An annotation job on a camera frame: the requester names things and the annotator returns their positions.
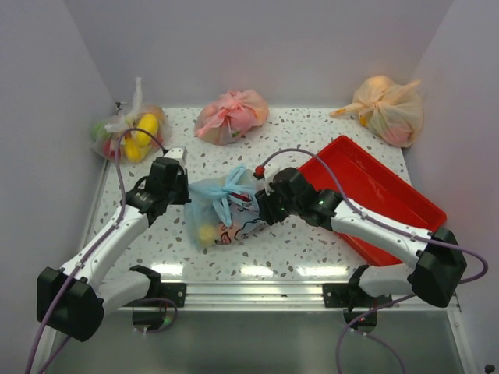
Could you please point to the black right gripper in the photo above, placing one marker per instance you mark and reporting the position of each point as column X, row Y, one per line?
column 267, row 210

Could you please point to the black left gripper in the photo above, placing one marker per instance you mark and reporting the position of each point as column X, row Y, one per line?
column 182, row 176

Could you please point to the blue printed plastic bag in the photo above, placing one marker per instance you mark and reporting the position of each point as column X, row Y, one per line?
column 223, row 210

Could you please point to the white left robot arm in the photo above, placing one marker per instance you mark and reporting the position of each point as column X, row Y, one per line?
column 74, row 299

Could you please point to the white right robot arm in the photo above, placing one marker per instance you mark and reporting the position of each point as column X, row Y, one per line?
column 430, row 267

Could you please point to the clear bag with fruit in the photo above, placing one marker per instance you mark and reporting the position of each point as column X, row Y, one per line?
column 135, row 131

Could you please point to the pink knotted plastic bag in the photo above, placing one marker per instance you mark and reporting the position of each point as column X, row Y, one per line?
column 230, row 117

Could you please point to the orange knotted plastic bag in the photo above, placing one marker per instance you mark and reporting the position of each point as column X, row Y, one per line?
column 392, row 111

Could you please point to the red plastic tray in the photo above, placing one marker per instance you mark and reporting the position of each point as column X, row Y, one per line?
column 373, row 185

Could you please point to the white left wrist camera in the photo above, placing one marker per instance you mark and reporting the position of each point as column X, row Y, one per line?
column 178, row 153

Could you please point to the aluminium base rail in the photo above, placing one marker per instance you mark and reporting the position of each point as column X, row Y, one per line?
column 268, row 296

